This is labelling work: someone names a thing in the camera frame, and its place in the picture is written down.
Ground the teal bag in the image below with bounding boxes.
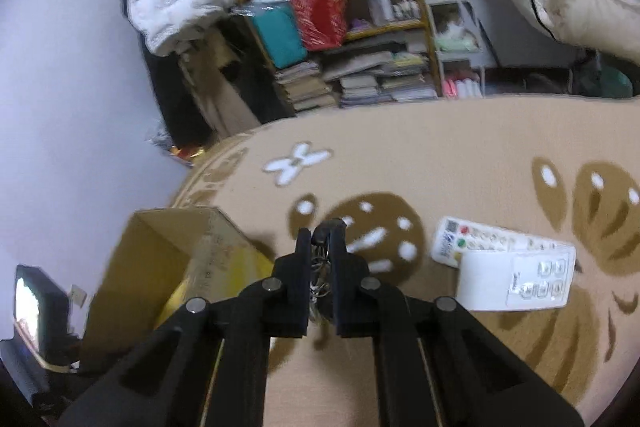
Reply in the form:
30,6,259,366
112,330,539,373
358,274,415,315
247,0,308,68

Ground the wooden shelf rack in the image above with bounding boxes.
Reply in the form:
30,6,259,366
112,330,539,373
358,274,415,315
215,0,443,112

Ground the bunch of keys with tag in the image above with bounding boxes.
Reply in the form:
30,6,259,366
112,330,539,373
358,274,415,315
309,242,335,323

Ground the red patterned bag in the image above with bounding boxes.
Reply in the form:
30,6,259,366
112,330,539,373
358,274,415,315
287,0,351,52

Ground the beige coat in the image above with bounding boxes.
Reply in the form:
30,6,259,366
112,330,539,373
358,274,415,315
180,27,261,138

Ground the grey flat cardboard folder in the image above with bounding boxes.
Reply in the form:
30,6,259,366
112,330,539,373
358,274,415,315
320,39,428,80

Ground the stack of old books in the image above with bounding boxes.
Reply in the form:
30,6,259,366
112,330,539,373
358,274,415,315
272,62,338,112

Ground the stack of magazines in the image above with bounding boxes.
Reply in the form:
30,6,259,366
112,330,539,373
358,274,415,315
340,74,438,108

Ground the white trolley cart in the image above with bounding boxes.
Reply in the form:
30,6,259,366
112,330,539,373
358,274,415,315
422,0,488,98

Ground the black coat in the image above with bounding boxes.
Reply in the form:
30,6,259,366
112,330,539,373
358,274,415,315
142,42,226,148

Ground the white remote with grey buttons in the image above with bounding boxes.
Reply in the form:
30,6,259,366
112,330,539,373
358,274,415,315
457,246,577,313

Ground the white remote with coloured buttons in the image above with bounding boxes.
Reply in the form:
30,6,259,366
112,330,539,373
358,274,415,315
431,217,556,267

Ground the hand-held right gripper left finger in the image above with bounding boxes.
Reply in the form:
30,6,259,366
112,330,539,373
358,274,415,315
57,228,312,427

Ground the bag of snacks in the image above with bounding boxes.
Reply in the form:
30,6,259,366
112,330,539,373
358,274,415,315
147,127,208,165

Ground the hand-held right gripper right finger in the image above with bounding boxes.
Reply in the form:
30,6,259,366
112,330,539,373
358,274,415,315
315,218,583,427

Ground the cardboard box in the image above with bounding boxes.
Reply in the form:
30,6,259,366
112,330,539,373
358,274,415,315
80,206,276,358

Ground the row of small bottles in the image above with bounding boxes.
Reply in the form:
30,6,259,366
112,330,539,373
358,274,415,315
392,0,421,20

